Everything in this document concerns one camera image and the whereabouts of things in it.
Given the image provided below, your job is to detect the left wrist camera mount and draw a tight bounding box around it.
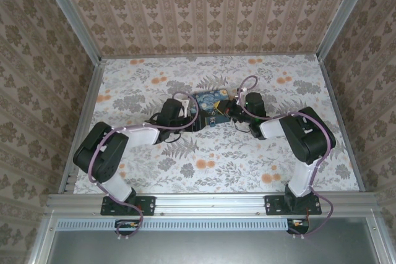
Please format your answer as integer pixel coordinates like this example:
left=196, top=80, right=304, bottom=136
left=175, top=98, right=192, bottom=119

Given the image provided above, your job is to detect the starry night painted tin box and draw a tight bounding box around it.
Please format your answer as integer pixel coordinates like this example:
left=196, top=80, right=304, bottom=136
left=189, top=89, right=231, bottom=131

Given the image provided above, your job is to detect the black connector box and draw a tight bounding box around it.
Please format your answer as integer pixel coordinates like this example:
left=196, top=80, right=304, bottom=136
left=114, top=219, right=140, bottom=236
left=286, top=218, right=311, bottom=236

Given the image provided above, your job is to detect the aluminium rear rail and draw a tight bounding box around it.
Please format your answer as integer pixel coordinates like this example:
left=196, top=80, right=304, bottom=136
left=100, top=53, right=319, bottom=60

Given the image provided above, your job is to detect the thin black left wrist cable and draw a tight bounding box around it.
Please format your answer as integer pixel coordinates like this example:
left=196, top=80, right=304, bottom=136
left=160, top=132, right=183, bottom=145

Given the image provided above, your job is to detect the floral patterned table cover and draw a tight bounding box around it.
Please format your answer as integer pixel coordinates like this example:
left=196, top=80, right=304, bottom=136
left=72, top=54, right=361, bottom=194

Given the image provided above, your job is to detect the aluminium frame post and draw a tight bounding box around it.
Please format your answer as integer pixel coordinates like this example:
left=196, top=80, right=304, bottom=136
left=316, top=0, right=377, bottom=61
left=35, top=0, right=103, bottom=63

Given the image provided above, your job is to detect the grey slotted cable duct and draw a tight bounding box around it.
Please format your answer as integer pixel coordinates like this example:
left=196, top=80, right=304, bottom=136
left=57, top=218, right=310, bottom=231

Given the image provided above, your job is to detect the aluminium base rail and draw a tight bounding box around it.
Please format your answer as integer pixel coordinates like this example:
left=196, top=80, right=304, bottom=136
left=46, top=192, right=381, bottom=216

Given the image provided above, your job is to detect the grey metal sheet panel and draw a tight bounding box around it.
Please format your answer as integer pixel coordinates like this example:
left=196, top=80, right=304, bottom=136
left=29, top=216, right=392, bottom=264

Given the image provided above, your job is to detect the aluminium side rail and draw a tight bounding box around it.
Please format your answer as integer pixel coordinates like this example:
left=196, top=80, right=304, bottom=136
left=317, top=57, right=366, bottom=192
left=58, top=59, right=106, bottom=194

